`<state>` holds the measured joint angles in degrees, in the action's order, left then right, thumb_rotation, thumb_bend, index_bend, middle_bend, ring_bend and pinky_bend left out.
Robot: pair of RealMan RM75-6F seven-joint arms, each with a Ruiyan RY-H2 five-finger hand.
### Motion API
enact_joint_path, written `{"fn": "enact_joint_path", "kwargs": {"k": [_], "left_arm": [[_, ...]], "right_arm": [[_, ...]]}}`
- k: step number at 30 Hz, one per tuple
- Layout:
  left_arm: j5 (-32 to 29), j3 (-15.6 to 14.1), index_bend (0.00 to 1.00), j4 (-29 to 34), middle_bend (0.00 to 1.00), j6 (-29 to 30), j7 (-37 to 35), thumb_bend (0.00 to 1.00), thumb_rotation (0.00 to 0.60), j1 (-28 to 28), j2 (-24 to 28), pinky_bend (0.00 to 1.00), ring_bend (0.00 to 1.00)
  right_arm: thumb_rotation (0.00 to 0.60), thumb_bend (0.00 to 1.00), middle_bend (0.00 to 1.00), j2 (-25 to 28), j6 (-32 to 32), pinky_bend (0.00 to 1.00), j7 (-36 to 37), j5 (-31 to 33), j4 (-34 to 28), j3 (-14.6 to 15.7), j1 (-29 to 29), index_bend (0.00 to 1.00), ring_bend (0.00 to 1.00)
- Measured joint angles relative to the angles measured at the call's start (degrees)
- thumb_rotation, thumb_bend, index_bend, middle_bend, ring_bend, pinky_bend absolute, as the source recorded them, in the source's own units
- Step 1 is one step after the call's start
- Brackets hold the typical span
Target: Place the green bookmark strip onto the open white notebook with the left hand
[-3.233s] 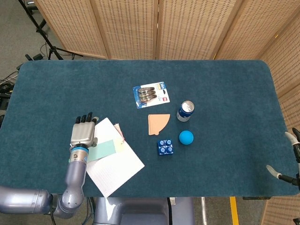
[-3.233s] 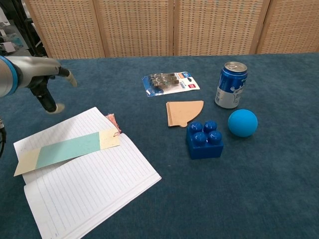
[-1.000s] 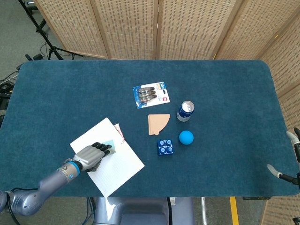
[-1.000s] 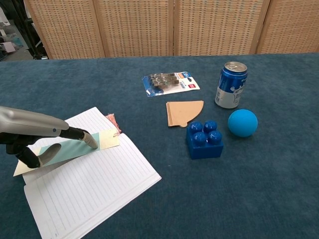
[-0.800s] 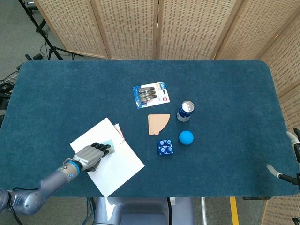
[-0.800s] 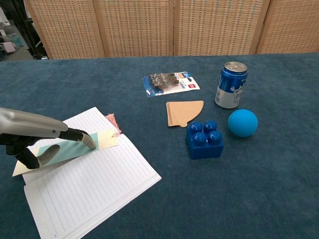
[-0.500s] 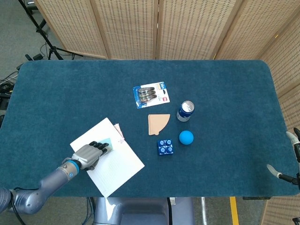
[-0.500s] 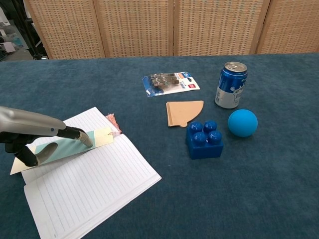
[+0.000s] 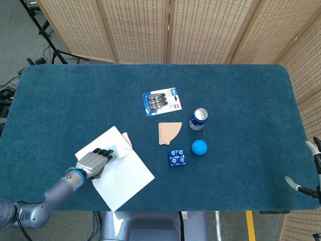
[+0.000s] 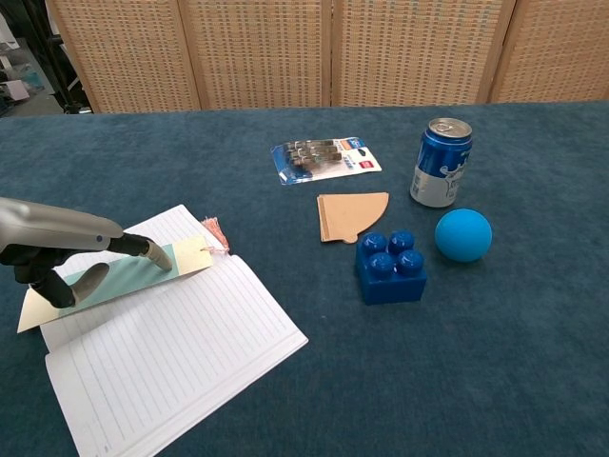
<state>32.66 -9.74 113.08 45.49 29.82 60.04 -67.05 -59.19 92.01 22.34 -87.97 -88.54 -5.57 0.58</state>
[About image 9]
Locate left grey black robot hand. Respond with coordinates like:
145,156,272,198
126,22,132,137
74,148,114,180

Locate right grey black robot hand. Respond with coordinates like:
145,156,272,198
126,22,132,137
284,137,321,199

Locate teal cream bookmark with tassel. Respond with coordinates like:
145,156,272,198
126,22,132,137
107,132,134,160

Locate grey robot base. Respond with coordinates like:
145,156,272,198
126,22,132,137
100,211,209,241

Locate open lined white notebook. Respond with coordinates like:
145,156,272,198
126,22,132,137
74,126,155,212

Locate brown fan-shaped paper filter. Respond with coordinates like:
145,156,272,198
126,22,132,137
158,122,183,146

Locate blue four-stud building block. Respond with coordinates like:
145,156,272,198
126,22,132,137
168,149,187,167

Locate binder clips blister pack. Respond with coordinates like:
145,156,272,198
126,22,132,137
141,87,183,117

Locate dark teal table cover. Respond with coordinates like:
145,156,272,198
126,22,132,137
0,64,321,212

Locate blue rubber ball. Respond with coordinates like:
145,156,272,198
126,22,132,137
191,140,208,156

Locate blue white drink can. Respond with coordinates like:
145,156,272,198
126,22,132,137
188,107,209,131

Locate black tripod stand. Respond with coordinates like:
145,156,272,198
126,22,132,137
19,0,89,65

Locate wicker folding screen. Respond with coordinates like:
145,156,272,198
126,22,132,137
37,0,321,241

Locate black floor cables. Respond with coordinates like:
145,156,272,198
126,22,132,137
0,75,21,118

